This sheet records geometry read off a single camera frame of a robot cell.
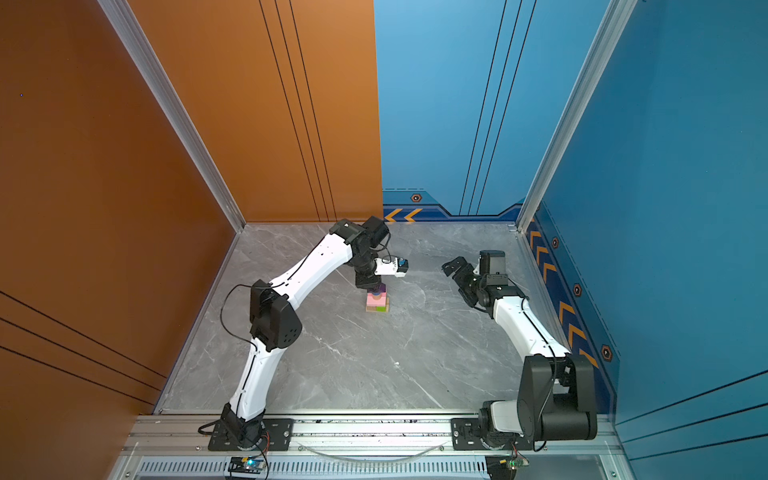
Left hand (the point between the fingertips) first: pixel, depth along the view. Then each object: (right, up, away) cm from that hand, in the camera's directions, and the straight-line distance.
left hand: (375, 277), depth 90 cm
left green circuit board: (-31, -43, -19) cm, 56 cm away
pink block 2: (-1, -8, +2) cm, 8 cm away
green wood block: (+2, -10, +4) cm, 11 cm away
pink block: (-2, -6, +2) cm, 6 cm away
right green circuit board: (+35, -41, -21) cm, 58 cm away
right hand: (+21, +1, -2) cm, 22 cm away
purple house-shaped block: (+1, -3, -4) cm, 5 cm away
